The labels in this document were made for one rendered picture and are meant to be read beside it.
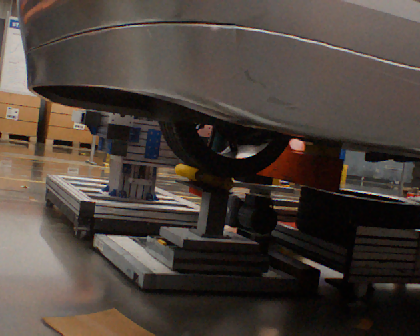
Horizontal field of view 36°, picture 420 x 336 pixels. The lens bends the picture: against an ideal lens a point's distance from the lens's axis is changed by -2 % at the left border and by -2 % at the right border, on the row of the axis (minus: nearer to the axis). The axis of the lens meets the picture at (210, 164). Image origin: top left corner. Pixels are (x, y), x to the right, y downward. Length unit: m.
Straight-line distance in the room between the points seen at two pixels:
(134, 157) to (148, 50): 2.73
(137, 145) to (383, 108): 2.86
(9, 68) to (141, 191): 5.39
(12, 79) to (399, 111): 8.30
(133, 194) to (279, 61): 3.14
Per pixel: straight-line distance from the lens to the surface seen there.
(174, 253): 2.92
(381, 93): 1.20
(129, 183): 4.15
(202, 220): 3.14
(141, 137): 3.93
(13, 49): 9.32
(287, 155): 3.43
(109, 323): 2.34
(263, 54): 1.09
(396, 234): 3.24
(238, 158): 3.06
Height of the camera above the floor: 0.73
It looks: 3 degrees down
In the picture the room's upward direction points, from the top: 8 degrees clockwise
